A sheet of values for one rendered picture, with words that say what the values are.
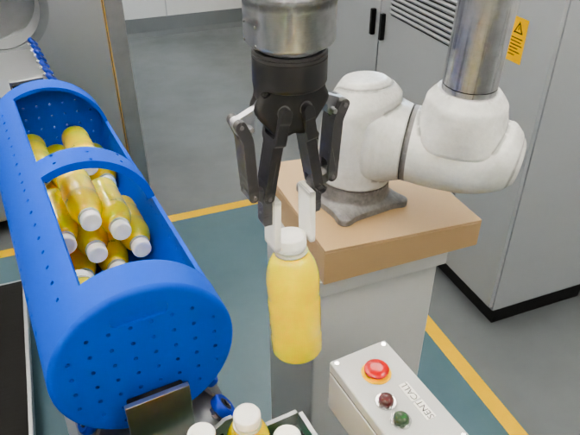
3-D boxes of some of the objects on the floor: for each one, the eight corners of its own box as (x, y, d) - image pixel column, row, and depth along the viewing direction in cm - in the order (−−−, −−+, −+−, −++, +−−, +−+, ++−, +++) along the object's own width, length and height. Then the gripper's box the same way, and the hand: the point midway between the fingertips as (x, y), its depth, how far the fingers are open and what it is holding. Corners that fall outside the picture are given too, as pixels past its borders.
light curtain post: (161, 278, 276) (92, -161, 180) (165, 286, 272) (97, -160, 176) (148, 281, 274) (72, -161, 178) (152, 289, 269) (76, -160, 173)
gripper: (343, 22, 64) (334, 207, 78) (194, 46, 58) (212, 243, 71) (382, 42, 59) (366, 238, 72) (223, 72, 53) (237, 280, 66)
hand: (290, 217), depth 70 cm, fingers closed on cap, 4 cm apart
